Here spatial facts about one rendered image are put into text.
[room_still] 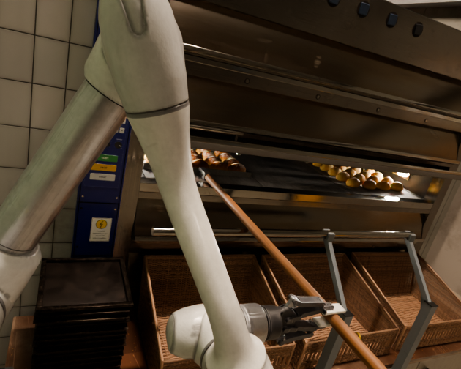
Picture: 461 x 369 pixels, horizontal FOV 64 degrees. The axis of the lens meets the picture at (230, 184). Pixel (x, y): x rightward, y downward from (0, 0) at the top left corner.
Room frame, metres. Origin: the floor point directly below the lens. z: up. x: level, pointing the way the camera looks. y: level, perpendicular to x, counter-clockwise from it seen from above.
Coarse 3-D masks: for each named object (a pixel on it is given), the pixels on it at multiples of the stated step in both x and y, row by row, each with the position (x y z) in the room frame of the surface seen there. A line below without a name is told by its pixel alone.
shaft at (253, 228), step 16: (208, 176) 1.56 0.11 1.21; (224, 192) 1.41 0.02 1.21; (240, 208) 1.28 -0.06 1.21; (272, 256) 1.01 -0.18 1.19; (288, 272) 0.93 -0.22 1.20; (304, 288) 0.86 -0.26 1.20; (336, 320) 0.75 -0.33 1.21; (352, 336) 0.70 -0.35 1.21; (368, 352) 0.66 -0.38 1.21; (368, 368) 0.64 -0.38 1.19; (384, 368) 0.62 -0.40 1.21
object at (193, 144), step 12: (192, 144) 1.30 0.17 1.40; (204, 144) 1.32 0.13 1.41; (216, 144) 1.34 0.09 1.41; (264, 156) 1.44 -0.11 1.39; (276, 156) 1.46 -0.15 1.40; (288, 156) 1.49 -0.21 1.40; (300, 156) 1.52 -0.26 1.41; (372, 168) 1.71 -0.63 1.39; (384, 168) 1.75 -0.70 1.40; (396, 168) 1.79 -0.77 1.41
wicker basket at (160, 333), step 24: (144, 264) 1.34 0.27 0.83; (168, 264) 1.42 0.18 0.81; (240, 264) 1.57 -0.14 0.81; (144, 288) 1.29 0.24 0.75; (168, 288) 1.39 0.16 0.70; (192, 288) 1.44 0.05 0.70; (240, 288) 1.55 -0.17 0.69; (264, 288) 1.47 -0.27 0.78; (144, 312) 1.23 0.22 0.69; (168, 312) 1.37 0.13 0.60; (144, 336) 1.18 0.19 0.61; (168, 360) 0.97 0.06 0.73; (192, 360) 1.01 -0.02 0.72; (288, 360) 1.20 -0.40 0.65
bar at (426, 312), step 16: (416, 256) 1.53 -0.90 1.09; (336, 272) 1.27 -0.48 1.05; (416, 272) 1.49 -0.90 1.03; (336, 288) 1.24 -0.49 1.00; (432, 304) 1.39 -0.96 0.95; (416, 320) 1.40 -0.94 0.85; (336, 336) 1.15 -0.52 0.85; (416, 336) 1.37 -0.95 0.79; (336, 352) 1.16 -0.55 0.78; (400, 352) 1.40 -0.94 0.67; (320, 368) 1.16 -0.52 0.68; (400, 368) 1.37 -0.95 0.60
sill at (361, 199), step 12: (144, 180) 1.40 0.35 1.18; (156, 192) 1.40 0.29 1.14; (204, 192) 1.50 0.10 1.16; (228, 192) 1.55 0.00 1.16; (240, 192) 1.58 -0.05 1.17; (252, 192) 1.61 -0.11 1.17; (264, 192) 1.64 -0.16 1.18; (276, 192) 1.67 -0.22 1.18; (288, 192) 1.72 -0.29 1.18; (300, 192) 1.76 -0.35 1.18; (312, 192) 1.81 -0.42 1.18; (324, 192) 1.87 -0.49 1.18; (360, 204) 1.92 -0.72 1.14; (372, 204) 1.97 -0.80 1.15; (384, 204) 2.01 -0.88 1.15; (396, 204) 2.05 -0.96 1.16; (408, 204) 2.10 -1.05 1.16; (420, 204) 2.14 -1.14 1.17; (432, 204) 2.20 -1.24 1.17
